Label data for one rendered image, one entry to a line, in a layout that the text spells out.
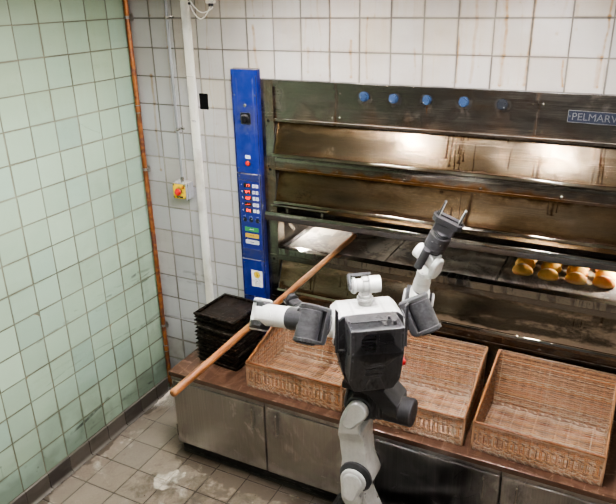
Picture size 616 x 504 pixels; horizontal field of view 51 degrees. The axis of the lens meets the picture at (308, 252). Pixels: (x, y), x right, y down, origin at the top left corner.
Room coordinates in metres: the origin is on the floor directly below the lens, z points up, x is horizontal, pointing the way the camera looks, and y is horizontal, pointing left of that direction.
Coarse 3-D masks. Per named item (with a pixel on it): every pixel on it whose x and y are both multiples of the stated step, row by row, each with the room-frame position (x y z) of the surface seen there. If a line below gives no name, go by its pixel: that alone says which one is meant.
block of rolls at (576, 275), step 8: (520, 264) 2.94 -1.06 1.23; (528, 264) 2.99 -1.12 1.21; (544, 264) 2.96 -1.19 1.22; (552, 264) 2.94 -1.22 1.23; (560, 264) 3.01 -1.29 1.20; (520, 272) 2.91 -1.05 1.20; (528, 272) 2.91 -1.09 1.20; (544, 272) 2.86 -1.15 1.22; (552, 272) 2.85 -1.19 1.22; (568, 272) 2.90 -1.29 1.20; (576, 272) 2.83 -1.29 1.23; (584, 272) 2.87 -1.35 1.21; (600, 272) 2.84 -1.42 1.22; (608, 272) 2.83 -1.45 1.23; (552, 280) 2.84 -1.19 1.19; (568, 280) 2.82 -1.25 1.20; (576, 280) 2.79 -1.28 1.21; (584, 280) 2.79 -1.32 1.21; (600, 280) 2.76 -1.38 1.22; (608, 280) 2.75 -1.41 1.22; (608, 288) 2.74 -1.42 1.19
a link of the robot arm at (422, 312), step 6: (426, 300) 2.21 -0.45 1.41; (414, 306) 2.20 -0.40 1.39; (420, 306) 2.19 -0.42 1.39; (426, 306) 2.20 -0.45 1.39; (414, 312) 2.20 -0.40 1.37; (420, 312) 2.18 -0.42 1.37; (426, 312) 2.18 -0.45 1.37; (432, 312) 2.19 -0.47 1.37; (414, 318) 2.19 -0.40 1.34; (420, 318) 2.18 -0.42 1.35; (426, 318) 2.17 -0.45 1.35; (432, 318) 2.18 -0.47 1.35; (420, 324) 2.17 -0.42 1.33; (426, 324) 2.16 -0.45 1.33; (432, 324) 2.16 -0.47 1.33; (420, 330) 2.17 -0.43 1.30
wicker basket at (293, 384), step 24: (264, 336) 3.06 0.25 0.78; (288, 336) 3.25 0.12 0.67; (264, 360) 3.05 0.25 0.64; (288, 360) 3.13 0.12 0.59; (312, 360) 3.12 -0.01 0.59; (336, 360) 3.09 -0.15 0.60; (264, 384) 2.84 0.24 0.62; (288, 384) 2.79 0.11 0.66; (312, 384) 2.72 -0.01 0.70; (336, 384) 2.67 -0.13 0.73; (336, 408) 2.66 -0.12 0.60
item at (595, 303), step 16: (304, 256) 3.29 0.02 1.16; (320, 256) 3.24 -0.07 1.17; (336, 256) 3.22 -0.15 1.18; (352, 256) 3.21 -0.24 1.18; (384, 272) 3.07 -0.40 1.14; (400, 272) 3.03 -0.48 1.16; (416, 272) 3.00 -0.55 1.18; (448, 272) 2.98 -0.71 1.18; (480, 288) 2.85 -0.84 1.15; (496, 288) 2.81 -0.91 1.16; (512, 288) 2.78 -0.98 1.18; (528, 288) 2.77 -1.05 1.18; (544, 288) 2.77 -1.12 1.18; (576, 304) 2.65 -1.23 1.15; (592, 304) 2.62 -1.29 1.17; (608, 304) 2.59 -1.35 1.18
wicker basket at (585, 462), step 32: (512, 352) 2.73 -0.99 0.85; (544, 384) 2.63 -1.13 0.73; (576, 384) 2.57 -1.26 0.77; (608, 384) 2.52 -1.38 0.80; (480, 416) 2.46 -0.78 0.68; (544, 416) 2.58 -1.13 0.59; (576, 416) 2.52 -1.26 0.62; (608, 416) 2.47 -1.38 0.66; (480, 448) 2.34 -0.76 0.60; (512, 448) 2.28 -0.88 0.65; (544, 448) 2.22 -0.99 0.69; (576, 448) 2.16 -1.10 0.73; (608, 448) 2.15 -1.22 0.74
